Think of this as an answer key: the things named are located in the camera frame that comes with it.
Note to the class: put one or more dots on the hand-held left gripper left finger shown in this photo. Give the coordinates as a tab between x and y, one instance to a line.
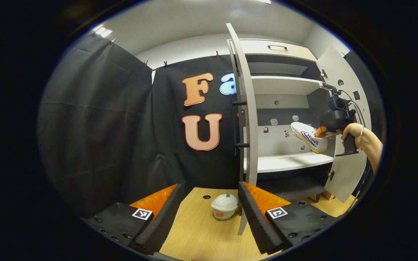
167	221

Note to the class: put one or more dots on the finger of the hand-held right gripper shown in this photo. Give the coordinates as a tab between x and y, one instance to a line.
321	131

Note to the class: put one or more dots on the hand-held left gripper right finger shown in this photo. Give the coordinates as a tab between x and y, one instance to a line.
256	221

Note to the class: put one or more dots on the white canvas shoe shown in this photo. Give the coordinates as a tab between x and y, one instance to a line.
305	134

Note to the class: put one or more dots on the white shoe cabinet door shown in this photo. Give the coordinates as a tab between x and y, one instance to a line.
249	108
347	174

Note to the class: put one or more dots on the white shoe cabinet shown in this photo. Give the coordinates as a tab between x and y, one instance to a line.
285	85

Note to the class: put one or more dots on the white cabinet drawer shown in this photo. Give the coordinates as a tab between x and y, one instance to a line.
259	49

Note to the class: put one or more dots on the white lidded food cup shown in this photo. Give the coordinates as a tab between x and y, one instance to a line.
224	203

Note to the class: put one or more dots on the black backdrop cloth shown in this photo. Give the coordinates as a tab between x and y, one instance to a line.
103	127

